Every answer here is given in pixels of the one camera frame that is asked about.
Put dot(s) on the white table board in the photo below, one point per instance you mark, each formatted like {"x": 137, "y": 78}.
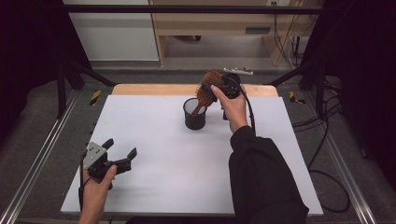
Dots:
{"x": 174, "y": 174}

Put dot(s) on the person's right hand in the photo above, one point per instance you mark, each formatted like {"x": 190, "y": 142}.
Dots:
{"x": 235, "y": 112}

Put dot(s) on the brown wooden hairbrush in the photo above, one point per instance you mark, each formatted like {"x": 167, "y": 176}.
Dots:
{"x": 212, "y": 77}

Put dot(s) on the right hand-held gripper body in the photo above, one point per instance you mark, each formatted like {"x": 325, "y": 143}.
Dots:
{"x": 231, "y": 87}

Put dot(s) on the black mesh cup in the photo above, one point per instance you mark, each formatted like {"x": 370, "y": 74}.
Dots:
{"x": 194, "y": 121}

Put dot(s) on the black curtain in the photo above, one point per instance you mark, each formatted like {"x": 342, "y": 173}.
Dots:
{"x": 367, "y": 77}
{"x": 28, "y": 56}

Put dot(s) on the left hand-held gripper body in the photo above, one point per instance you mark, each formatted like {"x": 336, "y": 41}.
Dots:
{"x": 95, "y": 157}

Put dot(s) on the light wooden desk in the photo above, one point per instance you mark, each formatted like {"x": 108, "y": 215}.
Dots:
{"x": 218, "y": 23}

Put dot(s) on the white cabinet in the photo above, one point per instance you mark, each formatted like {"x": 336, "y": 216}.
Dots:
{"x": 115, "y": 34}

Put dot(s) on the person's black right sleeve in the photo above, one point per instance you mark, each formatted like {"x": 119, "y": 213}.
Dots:
{"x": 264, "y": 180}

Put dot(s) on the yellow black tape piece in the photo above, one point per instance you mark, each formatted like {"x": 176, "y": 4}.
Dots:
{"x": 95, "y": 97}
{"x": 294, "y": 98}

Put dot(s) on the black frame strut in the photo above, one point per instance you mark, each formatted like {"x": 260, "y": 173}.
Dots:
{"x": 61, "y": 93}
{"x": 320, "y": 90}

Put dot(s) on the light wooden table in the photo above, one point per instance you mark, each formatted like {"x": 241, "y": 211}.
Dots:
{"x": 155, "y": 90}

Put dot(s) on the aluminium floor rail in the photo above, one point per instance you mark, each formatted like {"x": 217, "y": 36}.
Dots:
{"x": 37, "y": 158}
{"x": 348, "y": 174}

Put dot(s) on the person's left hand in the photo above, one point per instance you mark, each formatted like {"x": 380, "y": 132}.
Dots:
{"x": 93, "y": 199}

